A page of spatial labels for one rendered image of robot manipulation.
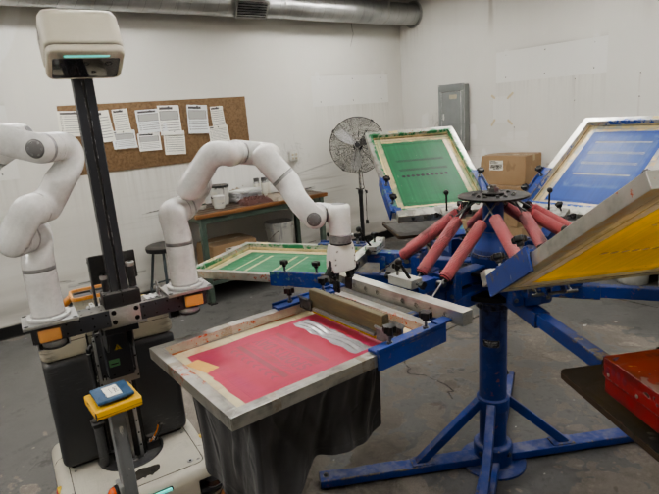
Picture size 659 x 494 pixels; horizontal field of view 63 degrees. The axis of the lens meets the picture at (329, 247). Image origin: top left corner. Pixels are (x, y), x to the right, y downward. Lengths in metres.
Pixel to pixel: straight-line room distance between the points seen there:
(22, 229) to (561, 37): 5.24
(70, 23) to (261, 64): 4.46
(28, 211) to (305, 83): 4.96
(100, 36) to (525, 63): 5.05
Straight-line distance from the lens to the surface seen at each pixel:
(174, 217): 1.88
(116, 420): 1.74
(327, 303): 1.96
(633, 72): 5.70
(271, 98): 6.11
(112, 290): 1.93
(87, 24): 1.75
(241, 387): 1.61
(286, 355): 1.76
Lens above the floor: 1.70
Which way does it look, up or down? 14 degrees down
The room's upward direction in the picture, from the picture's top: 4 degrees counter-clockwise
